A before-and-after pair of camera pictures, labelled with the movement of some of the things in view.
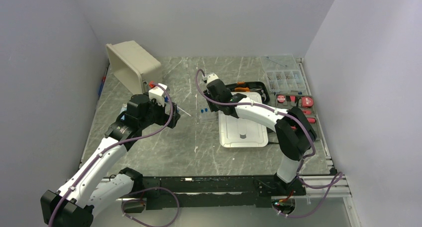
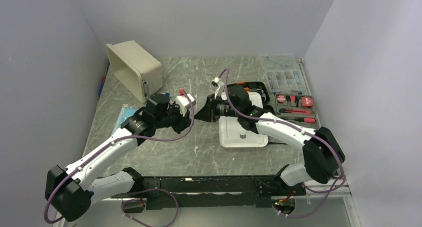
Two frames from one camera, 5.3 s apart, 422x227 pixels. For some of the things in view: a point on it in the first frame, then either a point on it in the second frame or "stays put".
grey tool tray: x=285 y=102 stays put
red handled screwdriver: x=311 y=120 stays put
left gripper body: x=161 y=118 -> x=177 y=120
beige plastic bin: x=133 y=65 stays put
